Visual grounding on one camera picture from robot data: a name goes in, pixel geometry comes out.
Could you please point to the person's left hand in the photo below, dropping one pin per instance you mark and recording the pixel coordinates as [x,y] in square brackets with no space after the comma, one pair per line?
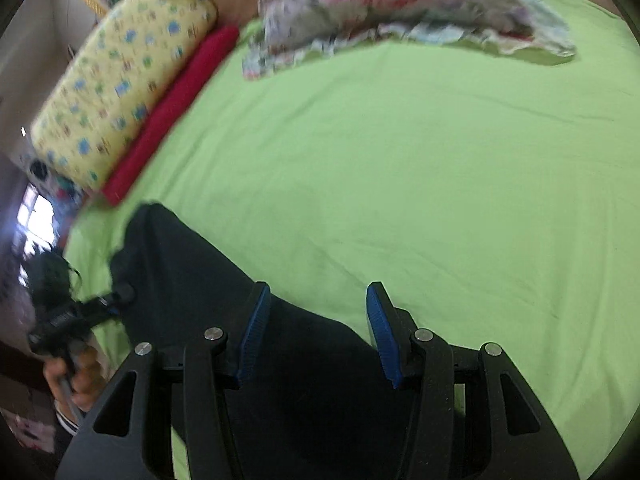
[87,385]

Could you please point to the red towel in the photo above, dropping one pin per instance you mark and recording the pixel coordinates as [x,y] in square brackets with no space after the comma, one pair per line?
[175,105]

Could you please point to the black pants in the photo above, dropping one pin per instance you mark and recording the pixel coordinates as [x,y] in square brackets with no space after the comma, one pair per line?
[310,370]

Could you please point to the yellow printed quilt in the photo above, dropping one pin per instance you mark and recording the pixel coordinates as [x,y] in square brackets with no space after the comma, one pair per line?
[120,75]

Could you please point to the person's left forearm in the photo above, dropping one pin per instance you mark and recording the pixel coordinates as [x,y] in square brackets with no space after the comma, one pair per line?
[67,420]

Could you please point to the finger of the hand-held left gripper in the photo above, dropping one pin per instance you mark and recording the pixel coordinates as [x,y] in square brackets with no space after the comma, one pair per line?
[122,296]

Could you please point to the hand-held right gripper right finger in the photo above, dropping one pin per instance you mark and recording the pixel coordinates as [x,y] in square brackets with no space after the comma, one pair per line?
[382,330]

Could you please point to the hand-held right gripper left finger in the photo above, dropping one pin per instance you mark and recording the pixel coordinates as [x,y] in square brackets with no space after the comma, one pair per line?
[254,332]

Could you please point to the floral ruffled pillow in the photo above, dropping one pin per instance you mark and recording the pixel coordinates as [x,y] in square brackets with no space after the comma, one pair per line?
[390,0]

